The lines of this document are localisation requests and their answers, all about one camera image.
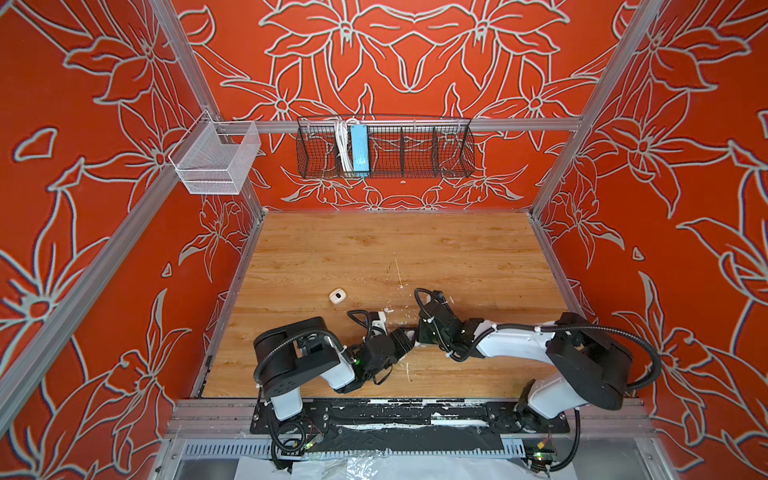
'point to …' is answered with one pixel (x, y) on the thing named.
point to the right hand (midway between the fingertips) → (410, 330)
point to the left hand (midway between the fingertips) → (420, 338)
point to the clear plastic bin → (215, 157)
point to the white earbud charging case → (337, 295)
